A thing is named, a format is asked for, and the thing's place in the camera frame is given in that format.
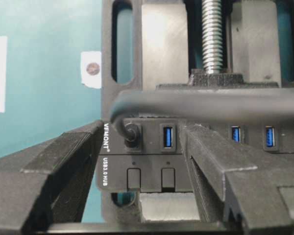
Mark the tape patch with dark dot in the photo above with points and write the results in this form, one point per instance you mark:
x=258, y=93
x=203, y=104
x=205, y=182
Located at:
x=90, y=67

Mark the black multiport USB hub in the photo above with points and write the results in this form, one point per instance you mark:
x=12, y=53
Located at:
x=156, y=162

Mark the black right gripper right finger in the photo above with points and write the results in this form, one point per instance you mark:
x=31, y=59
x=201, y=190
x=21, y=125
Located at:
x=234, y=181

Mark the black bench vise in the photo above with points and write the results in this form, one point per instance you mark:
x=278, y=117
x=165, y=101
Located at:
x=153, y=68

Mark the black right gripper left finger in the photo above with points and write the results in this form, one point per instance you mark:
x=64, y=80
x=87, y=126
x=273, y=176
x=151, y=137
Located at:
x=48, y=182

